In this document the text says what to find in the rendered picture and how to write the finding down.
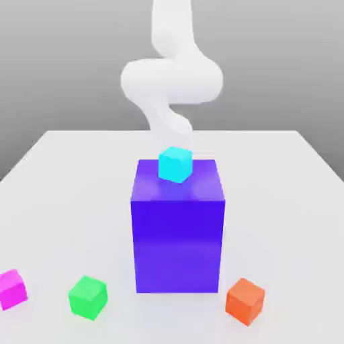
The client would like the small cyan cube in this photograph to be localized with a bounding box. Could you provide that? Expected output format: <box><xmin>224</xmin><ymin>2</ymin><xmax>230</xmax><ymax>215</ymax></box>
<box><xmin>157</xmin><ymin>146</ymin><xmax>194</xmax><ymax>184</ymax></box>

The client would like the small orange cube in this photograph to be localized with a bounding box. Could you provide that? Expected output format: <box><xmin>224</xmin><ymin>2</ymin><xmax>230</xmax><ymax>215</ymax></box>
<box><xmin>224</xmin><ymin>277</ymin><xmax>266</xmax><ymax>327</ymax></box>

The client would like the small green cube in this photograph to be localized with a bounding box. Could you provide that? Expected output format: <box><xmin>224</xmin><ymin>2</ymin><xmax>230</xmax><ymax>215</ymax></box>
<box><xmin>68</xmin><ymin>275</ymin><xmax>109</xmax><ymax>322</ymax></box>

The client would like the small magenta cube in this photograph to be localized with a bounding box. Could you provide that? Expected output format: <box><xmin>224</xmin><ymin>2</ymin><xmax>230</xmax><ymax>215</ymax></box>
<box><xmin>0</xmin><ymin>269</ymin><xmax>28</xmax><ymax>312</ymax></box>

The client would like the large blue box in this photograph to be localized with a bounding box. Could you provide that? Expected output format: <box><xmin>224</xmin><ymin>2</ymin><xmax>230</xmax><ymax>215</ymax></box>
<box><xmin>130</xmin><ymin>159</ymin><xmax>226</xmax><ymax>294</ymax></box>

